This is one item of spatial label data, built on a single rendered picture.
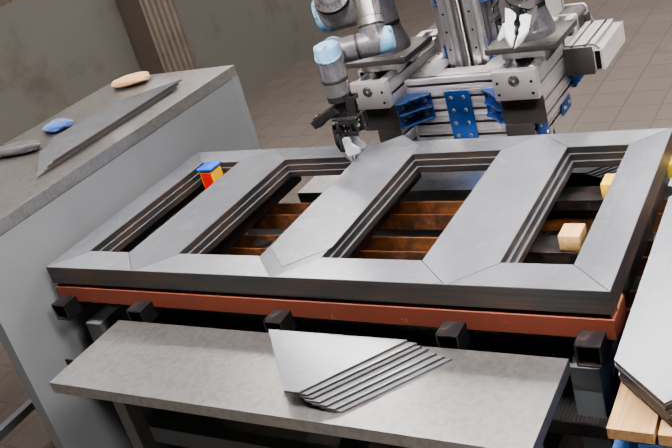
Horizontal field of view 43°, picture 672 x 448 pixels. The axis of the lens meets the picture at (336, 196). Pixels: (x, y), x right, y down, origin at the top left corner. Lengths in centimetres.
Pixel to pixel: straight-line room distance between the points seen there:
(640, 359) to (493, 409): 29
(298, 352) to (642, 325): 71
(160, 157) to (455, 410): 159
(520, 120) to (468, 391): 116
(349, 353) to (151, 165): 129
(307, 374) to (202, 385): 28
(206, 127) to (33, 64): 239
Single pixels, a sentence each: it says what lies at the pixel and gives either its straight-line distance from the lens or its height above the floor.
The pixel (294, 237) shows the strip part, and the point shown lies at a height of 87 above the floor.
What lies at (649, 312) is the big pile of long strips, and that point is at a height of 85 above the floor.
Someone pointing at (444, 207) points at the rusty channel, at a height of 71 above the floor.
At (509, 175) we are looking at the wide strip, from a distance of 220.
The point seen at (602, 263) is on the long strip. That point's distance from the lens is 178.
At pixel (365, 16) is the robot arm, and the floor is 125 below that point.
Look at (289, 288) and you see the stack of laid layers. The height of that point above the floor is 84.
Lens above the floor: 179
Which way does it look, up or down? 23 degrees down
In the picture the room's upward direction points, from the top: 16 degrees counter-clockwise
